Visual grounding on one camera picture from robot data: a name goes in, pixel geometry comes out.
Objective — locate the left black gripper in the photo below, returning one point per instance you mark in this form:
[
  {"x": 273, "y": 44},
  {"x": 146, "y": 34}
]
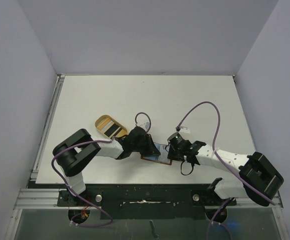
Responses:
[{"x": 151, "y": 149}]

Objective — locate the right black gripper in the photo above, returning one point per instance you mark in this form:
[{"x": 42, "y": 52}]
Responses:
[{"x": 172, "y": 151}]

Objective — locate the brown leather card holder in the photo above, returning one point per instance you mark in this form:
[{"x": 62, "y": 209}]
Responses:
[{"x": 162, "y": 159}]

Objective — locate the beige oval tray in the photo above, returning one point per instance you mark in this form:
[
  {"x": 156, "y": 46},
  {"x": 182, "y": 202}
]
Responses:
[{"x": 103, "y": 120}]

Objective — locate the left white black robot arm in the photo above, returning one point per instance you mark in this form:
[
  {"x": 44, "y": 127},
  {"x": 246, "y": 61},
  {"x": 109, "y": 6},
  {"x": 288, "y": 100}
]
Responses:
[{"x": 73, "y": 154}]

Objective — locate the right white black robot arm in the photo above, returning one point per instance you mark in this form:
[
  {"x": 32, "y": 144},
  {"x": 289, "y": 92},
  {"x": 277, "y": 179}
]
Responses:
[{"x": 258, "y": 178}]

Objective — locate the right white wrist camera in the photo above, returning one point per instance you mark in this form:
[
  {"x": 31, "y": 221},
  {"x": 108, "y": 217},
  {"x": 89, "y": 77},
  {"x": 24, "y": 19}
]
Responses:
[{"x": 183, "y": 129}]

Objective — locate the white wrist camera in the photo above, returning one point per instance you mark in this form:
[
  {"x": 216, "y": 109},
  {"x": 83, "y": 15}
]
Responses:
[
  {"x": 183, "y": 129},
  {"x": 144, "y": 124}
]

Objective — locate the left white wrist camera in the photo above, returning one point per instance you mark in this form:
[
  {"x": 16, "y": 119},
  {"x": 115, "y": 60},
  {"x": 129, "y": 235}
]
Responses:
[{"x": 144, "y": 124}]

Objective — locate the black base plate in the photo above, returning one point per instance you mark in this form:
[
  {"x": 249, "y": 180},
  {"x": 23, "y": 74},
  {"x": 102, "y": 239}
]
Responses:
[{"x": 153, "y": 201}]

